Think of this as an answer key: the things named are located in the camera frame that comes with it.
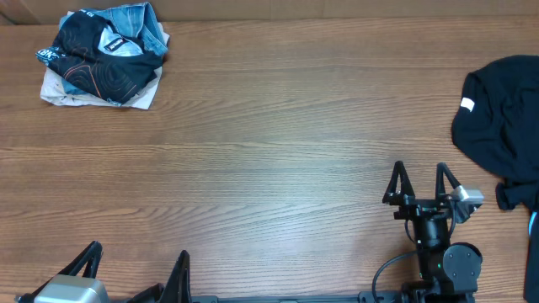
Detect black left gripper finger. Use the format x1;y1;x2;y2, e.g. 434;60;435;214
16;241;103;303
158;250;192;303

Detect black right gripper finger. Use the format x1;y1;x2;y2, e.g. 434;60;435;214
382;161;415;206
435;162;461;200

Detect black patterned sports jersey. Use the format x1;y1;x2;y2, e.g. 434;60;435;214
36;10;163;106

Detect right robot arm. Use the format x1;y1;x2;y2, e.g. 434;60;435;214
371;161;484;303

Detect black garment pile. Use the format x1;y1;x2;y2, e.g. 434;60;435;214
451;55;538;211

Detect folded white cloth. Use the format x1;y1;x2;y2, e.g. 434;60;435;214
40;22;169;109

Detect folded blue denim jeans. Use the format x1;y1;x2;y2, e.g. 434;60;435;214
59;3;168;94

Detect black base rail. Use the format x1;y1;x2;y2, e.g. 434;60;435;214
191;290;405;303

